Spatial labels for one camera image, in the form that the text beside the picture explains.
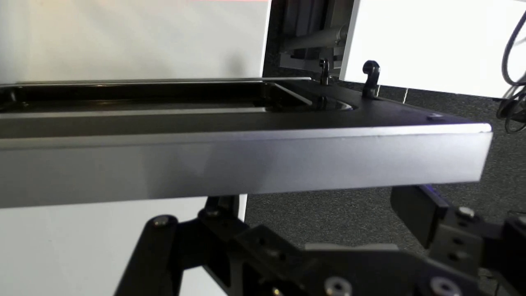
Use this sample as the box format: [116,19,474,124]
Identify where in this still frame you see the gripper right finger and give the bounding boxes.
[390,185,526,296]

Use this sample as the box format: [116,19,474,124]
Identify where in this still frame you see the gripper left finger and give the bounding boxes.
[114,195,307,296]

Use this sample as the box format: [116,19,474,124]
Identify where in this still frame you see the grey black microwave door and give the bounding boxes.
[0,60,493,209]

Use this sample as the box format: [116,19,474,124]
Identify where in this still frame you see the white board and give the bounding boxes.
[339,0,526,99]
[0,0,272,296]

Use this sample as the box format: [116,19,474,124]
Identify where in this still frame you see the black cable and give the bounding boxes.
[495,10,526,134]

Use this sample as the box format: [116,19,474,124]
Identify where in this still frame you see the dark metal frame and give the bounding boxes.
[263,0,356,83]

